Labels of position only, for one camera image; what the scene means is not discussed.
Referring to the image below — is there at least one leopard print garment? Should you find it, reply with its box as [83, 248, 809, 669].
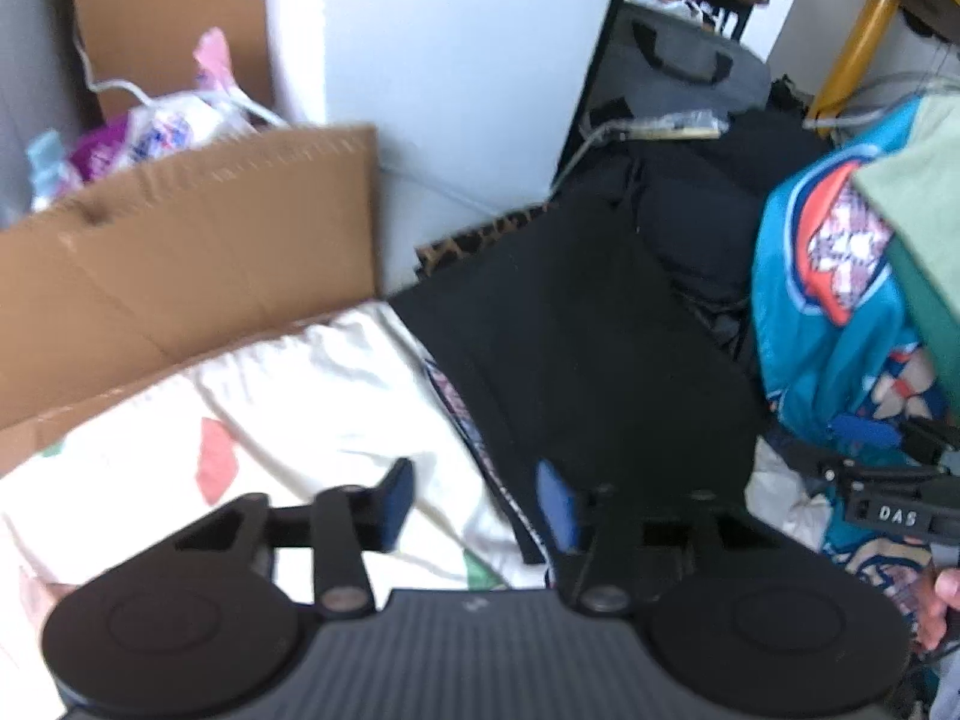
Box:
[414, 202, 556, 278]

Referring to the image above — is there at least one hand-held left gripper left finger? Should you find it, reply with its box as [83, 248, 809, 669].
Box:
[169, 457, 417, 620]

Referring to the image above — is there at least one table with yellow leg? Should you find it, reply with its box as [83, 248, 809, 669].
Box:
[806, 0, 960, 121]

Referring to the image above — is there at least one grey cable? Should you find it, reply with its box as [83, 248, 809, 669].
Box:
[802, 67, 960, 130]

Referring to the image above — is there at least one tall cardboard box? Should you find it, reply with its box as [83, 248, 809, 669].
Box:
[67, 0, 282, 125]

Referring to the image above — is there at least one silver foil packet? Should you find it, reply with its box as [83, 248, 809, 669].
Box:
[622, 111, 732, 140]

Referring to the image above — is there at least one grey bag with black handles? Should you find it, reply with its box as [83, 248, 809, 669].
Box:
[592, 0, 773, 121]

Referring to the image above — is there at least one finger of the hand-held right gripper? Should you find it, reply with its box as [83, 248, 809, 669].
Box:
[829, 412, 901, 451]
[898, 414, 960, 470]

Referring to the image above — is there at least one black smocked-waist garment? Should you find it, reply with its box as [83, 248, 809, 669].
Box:
[386, 199, 766, 567]

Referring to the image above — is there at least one folded cardboard sheet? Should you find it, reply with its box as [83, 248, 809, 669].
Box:
[0, 124, 383, 477]

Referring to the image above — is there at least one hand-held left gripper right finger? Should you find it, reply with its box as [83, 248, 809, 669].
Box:
[536, 461, 800, 612]

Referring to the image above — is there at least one person's right hand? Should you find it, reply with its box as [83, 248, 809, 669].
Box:
[911, 566, 960, 653]

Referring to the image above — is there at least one pink packet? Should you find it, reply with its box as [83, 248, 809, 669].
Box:
[193, 26, 252, 95]

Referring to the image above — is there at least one green cloth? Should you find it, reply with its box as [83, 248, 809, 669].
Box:
[855, 94, 960, 421]

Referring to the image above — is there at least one cream bear-print bed sheet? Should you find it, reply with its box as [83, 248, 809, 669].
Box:
[0, 300, 833, 720]

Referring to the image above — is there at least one teal cartoon print cloth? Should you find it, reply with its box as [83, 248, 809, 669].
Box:
[750, 97, 960, 646]

